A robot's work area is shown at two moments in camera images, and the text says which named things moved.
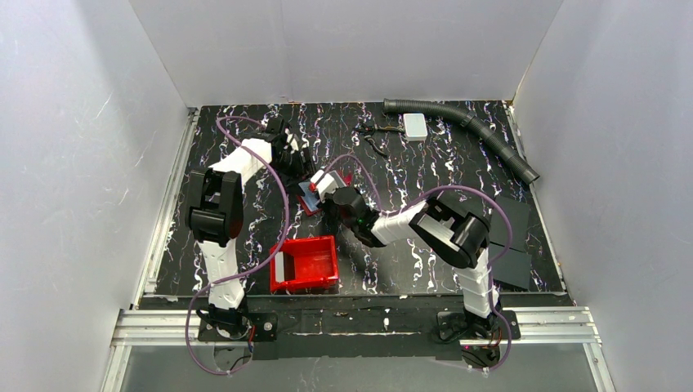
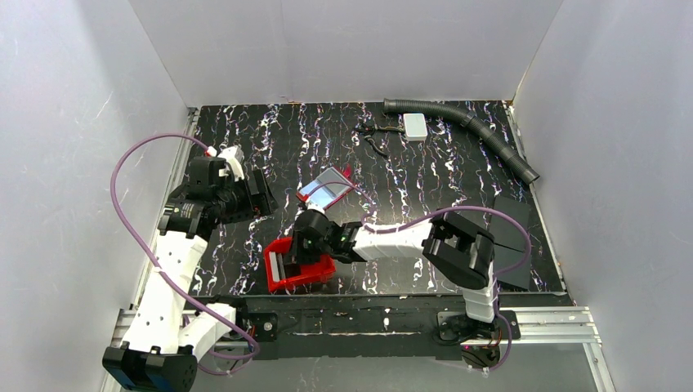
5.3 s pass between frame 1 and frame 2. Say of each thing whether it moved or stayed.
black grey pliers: stayed
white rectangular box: stayed
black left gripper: moved
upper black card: stayed
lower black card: stayed
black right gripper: moved
